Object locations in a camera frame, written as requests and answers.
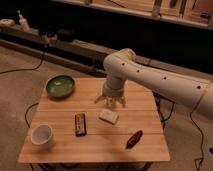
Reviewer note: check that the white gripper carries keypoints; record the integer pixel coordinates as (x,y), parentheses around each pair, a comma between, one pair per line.
(113,90)

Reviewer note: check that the white spray bottle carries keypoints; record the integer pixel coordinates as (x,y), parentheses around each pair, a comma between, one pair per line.
(23,22)

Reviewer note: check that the wooden folding table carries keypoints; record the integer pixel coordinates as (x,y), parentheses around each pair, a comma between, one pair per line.
(103,142)

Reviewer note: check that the brown chocolate bar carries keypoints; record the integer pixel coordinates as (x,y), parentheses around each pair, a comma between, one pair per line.
(80,124)

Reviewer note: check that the black round device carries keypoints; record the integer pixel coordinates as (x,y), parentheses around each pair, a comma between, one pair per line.
(66,35)

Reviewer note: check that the green ceramic bowl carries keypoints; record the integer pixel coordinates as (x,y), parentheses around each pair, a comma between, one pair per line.
(60,86)

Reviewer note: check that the white ceramic cup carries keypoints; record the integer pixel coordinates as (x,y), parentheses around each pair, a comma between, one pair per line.
(42,136)

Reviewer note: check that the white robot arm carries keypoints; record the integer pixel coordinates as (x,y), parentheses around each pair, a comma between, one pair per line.
(193,92)

